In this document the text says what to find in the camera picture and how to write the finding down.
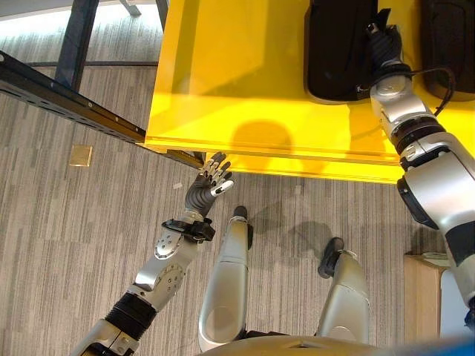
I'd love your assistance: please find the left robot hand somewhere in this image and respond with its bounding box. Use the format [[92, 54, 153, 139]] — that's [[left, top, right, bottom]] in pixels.
[[184, 151, 235, 219]]

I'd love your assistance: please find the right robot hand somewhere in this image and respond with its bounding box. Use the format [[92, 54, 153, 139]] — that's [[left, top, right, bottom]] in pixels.
[[364, 21, 404, 70]]

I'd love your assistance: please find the black sole-shaped part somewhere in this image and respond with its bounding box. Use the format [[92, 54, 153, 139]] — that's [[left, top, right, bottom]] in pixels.
[[303, 0, 376, 105], [419, 0, 475, 103]]

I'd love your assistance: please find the yellow metal shelf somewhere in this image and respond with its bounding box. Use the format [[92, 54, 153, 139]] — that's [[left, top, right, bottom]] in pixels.
[[143, 0, 475, 185]]

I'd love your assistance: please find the light wooden box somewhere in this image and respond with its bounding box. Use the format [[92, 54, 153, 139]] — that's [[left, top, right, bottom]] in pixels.
[[403, 253, 451, 345]]

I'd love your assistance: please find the pale plastic box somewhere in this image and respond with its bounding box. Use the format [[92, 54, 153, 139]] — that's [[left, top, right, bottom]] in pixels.
[[439, 267, 475, 339]]

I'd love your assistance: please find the left silver robot leg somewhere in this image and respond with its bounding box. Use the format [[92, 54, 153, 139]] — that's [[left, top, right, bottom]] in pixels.
[[197, 205, 255, 352]]

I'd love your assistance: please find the silver robot leg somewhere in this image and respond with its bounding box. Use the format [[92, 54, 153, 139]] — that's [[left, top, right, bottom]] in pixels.
[[197, 205, 255, 352], [316, 236, 371, 345]]

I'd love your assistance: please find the brass floor socket plate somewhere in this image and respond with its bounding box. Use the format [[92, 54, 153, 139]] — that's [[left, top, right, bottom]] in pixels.
[[70, 145, 94, 168]]

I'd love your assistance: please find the dark floor crossbar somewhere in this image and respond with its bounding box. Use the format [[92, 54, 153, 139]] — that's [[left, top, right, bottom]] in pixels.
[[26, 60, 160, 68]]

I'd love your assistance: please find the right silver robot leg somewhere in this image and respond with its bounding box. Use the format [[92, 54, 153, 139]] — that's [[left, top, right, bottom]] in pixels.
[[316, 236, 371, 345]]

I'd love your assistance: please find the silver robot torso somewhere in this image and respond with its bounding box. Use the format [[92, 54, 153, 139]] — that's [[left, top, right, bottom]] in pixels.
[[200, 332, 475, 356]]

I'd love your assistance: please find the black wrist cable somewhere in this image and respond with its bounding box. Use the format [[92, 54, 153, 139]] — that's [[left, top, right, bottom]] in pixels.
[[407, 66, 456, 118]]

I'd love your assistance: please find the black perforated shelf rail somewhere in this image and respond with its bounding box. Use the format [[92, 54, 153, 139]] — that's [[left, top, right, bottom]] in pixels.
[[0, 50, 206, 171]]

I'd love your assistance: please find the dark blue frame leg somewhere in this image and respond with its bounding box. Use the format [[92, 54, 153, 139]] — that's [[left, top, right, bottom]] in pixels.
[[154, 0, 171, 33], [54, 0, 100, 92]]

